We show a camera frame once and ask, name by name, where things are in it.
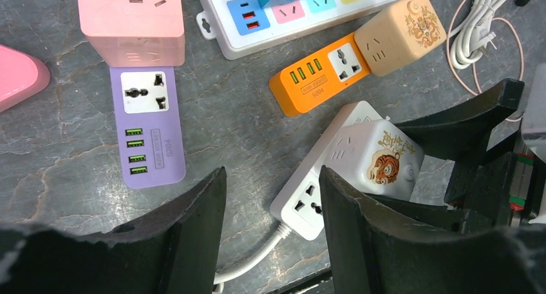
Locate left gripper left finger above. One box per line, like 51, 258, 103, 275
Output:
1, 167, 227, 293

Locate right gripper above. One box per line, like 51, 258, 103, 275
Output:
375, 78, 545, 235

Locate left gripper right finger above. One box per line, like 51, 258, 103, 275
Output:
319, 167, 545, 293

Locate white cube socket adapter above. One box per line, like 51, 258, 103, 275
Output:
325, 119, 424, 201

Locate tan cube socket adapter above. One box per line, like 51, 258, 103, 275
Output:
354, 0, 447, 77

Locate pink cube socket adapter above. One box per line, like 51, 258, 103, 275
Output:
77, 0, 185, 68

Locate white small power strip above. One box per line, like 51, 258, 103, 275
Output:
270, 101, 382, 241

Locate purple power strip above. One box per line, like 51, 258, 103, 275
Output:
109, 67, 186, 189

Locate orange power strip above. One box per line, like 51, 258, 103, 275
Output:
268, 32, 371, 117

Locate white multicolour power strip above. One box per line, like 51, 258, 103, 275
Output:
196, 0, 398, 60

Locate pink triangular socket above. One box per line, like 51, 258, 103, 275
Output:
1, 45, 50, 112

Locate white cord small strip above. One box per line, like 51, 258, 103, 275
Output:
212, 223, 292, 294

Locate white cord orange strip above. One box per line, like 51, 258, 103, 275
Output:
447, 0, 508, 69

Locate thin pink usb cable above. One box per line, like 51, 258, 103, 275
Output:
446, 0, 525, 124

